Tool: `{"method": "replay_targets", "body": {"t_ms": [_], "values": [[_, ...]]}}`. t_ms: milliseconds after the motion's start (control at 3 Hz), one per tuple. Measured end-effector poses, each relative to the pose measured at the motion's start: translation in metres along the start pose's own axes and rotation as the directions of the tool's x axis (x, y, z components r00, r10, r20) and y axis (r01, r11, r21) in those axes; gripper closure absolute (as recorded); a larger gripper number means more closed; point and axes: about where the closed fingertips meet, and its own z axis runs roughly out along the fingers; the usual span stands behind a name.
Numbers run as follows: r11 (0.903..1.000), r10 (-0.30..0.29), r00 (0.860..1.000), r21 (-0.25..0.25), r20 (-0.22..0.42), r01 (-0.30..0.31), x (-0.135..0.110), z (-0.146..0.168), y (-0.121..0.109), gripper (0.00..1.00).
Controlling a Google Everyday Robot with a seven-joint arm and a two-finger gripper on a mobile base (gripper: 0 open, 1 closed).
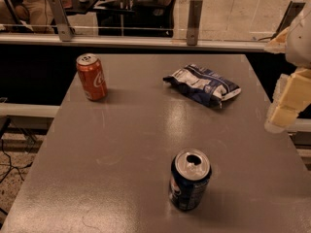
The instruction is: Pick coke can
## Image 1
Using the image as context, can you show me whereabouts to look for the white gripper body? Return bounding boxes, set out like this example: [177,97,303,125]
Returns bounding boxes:
[285,2,311,68]

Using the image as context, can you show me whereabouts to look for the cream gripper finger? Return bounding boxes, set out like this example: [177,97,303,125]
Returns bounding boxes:
[264,68,311,133]
[263,27,290,54]

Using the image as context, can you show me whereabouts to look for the red coke can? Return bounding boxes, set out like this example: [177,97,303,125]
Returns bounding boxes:
[76,53,108,101]

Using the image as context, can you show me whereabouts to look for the blue pepsi can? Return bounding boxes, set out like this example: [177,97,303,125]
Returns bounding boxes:
[169,149,212,211]

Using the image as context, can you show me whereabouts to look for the blue white chip bag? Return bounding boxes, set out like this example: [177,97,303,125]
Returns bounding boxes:
[163,64,242,108]

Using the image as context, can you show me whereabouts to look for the black chair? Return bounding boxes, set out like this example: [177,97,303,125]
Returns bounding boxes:
[94,0,176,38]

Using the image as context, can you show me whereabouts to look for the person in beige pants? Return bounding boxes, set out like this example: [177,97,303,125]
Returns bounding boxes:
[0,0,74,35]

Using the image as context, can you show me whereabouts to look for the right metal bracket post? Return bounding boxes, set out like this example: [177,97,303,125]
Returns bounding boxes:
[275,1,305,35]

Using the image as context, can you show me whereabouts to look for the metal bracket post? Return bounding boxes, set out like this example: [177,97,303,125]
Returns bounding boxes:
[187,0,203,46]
[48,0,73,42]
[275,1,305,35]

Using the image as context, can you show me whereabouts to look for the middle metal bracket post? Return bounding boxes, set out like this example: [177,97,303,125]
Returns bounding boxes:
[187,0,203,46]

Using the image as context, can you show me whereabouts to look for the left metal bracket post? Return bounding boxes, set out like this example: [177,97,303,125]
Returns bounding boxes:
[48,0,73,42]

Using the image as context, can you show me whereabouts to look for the white side rail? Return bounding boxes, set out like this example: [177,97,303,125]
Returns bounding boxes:
[0,103,59,117]

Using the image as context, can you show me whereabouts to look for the metal barrier rail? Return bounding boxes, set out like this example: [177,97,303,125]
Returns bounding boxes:
[0,33,267,52]

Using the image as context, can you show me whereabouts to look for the black floor cables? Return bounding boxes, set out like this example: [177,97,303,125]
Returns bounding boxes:
[0,139,35,218]

